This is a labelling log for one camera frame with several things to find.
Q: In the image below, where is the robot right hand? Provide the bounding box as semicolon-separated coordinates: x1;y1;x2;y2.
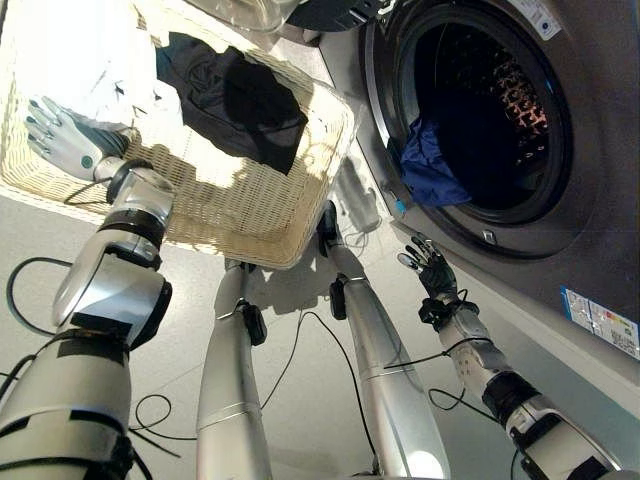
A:
397;232;459;302

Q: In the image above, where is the white garment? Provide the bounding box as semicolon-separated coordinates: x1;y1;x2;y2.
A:
12;0;187;137

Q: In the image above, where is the robot leg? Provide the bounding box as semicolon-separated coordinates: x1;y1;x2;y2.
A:
194;257;275;480
316;199;452;480

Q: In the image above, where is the blue garment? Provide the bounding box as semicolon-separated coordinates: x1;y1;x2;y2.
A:
398;117;474;209

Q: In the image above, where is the black garment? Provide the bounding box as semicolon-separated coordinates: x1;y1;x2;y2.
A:
156;31;310;177

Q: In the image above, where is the white round-logo sticker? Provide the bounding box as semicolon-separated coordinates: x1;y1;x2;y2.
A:
518;0;565;42

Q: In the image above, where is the cream wicker laundry basket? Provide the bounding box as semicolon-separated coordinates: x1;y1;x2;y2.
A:
0;0;362;272

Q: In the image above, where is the energy label sticker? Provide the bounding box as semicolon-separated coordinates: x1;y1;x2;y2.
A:
558;284;640;362

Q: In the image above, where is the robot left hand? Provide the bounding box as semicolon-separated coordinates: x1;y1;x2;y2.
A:
24;96;133;181

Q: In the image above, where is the black cable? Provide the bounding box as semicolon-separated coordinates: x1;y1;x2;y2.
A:
127;393;199;459
6;256;76;337
382;337;502;427
258;310;382;474

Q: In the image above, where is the robot left leg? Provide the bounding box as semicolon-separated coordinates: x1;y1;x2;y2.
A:
194;257;275;480

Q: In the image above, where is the robot right leg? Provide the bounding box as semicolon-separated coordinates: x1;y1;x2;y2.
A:
316;199;452;480

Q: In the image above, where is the grey front-load washing machine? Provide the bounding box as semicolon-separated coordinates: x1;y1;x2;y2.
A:
318;0;640;384

